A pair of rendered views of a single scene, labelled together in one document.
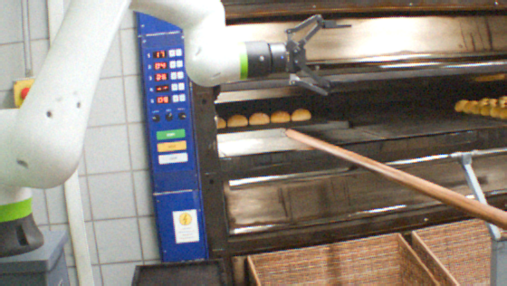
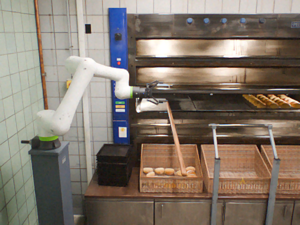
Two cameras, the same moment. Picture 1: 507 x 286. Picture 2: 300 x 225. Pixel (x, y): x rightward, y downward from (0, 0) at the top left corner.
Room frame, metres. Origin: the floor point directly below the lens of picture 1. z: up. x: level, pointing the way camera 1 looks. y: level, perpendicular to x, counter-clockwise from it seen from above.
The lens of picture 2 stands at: (-0.64, -0.54, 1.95)
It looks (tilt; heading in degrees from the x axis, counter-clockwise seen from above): 15 degrees down; 10
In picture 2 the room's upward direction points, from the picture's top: straight up
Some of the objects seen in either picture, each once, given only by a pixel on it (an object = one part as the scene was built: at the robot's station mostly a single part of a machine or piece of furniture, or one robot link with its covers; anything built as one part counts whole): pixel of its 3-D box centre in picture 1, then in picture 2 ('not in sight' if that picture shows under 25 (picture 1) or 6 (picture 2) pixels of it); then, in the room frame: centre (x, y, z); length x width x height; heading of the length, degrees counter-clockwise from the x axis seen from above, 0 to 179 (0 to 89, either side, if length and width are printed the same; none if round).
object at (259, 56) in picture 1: (256, 59); (136, 92); (1.56, -0.03, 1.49); 0.12 x 0.06 x 0.09; 9
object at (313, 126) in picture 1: (273, 127); (165, 96); (2.79, -0.11, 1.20); 0.55 x 0.36 x 0.03; 100
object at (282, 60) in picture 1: (286, 57); (146, 92); (1.57, -0.10, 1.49); 0.09 x 0.07 x 0.08; 99
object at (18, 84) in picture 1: (29, 93); (72, 84); (1.96, 0.69, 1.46); 0.10 x 0.07 x 0.10; 99
